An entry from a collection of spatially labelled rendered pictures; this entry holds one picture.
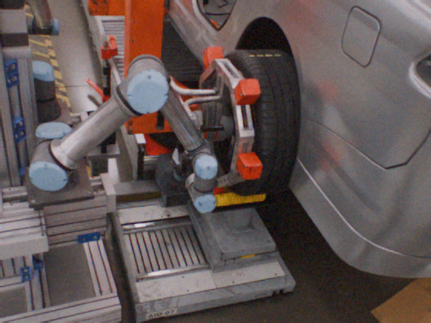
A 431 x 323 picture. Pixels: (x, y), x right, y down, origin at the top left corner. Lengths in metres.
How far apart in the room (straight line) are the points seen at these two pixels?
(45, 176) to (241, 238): 1.24
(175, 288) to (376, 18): 1.55
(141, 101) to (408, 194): 0.81
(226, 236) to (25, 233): 1.11
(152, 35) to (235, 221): 1.02
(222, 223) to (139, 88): 1.32
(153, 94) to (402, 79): 0.69
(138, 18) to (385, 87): 1.29
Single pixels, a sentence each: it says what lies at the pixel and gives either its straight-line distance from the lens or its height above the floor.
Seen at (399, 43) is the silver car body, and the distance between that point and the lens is 1.39.
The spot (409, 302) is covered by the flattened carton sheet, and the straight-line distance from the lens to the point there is 2.79.
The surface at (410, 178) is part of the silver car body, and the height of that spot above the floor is 1.19.
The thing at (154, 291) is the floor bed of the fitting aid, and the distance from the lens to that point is 2.36.
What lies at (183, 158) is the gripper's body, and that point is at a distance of 1.77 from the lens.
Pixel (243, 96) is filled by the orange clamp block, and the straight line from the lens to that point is 1.78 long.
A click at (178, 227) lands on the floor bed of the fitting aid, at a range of 2.71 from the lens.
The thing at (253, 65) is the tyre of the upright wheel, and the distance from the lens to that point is 1.93.
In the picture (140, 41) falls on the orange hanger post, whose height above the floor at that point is 1.06.
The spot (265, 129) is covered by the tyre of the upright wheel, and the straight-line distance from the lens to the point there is 1.83.
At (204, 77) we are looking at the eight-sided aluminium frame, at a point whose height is 0.98.
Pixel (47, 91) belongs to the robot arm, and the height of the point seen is 0.95.
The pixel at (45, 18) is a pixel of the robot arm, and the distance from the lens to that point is 2.17.
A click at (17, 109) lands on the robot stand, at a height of 1.03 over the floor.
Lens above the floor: 1.91
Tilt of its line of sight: 35 degrees down
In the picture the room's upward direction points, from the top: 9 degrees clockwise
